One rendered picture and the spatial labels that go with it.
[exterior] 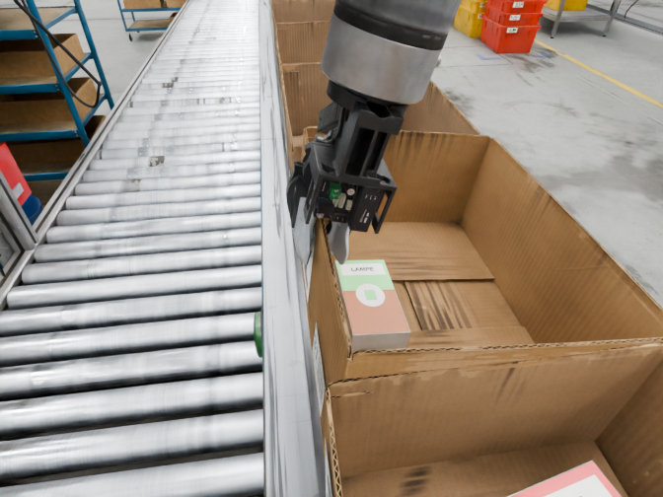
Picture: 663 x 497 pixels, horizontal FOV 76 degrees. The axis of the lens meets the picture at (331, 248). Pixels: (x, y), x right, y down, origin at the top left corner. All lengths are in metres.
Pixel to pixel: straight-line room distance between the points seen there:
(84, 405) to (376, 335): 0.46
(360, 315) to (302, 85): 0.63
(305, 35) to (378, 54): 1.06
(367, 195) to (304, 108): 0.67
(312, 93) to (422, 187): 0.42
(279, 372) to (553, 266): 0.35
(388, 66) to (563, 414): 0.35
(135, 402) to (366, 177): 0.51
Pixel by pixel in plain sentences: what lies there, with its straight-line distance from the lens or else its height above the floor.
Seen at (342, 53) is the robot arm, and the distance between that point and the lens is 0.34.
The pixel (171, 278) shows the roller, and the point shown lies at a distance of 0.89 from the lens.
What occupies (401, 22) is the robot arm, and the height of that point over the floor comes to 1.26.
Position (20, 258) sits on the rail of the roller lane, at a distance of 1.10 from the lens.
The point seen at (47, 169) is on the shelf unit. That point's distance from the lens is 2.43.
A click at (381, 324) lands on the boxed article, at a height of 0.94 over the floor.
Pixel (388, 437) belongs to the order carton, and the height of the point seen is 0.95.
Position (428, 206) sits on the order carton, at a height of 0.93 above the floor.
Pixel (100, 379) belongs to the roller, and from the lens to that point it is 0.80.
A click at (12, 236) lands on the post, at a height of 0.78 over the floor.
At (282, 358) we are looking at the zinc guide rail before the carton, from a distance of 0.54.
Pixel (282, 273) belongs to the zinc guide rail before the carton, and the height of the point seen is 0.89.
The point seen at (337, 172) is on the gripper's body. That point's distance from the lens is 0.36.
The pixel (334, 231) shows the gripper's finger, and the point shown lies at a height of 1.05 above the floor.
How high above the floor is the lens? 1.33
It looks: 40 degrees down
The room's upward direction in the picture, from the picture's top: straight up
